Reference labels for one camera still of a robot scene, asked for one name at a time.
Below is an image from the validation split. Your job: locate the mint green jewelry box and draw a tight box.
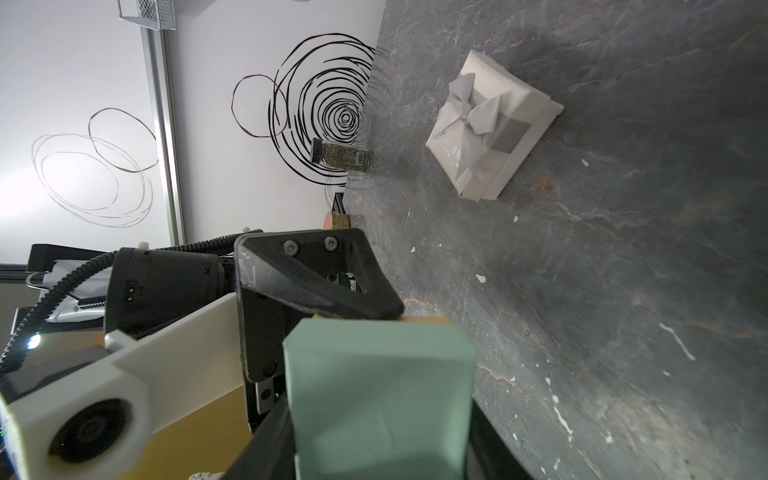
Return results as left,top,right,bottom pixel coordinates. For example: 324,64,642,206
283,319,476,479

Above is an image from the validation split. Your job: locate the white wire shelf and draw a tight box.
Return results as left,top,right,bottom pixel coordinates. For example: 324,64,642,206
117,0,176,31

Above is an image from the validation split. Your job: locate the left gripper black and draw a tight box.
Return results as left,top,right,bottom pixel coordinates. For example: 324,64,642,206
105,228,404,430

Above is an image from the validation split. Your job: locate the white gift box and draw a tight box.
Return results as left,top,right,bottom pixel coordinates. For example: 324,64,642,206
425,50,564,201

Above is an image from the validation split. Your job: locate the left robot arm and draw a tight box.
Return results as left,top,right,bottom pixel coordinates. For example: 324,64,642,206
1,229,404,437

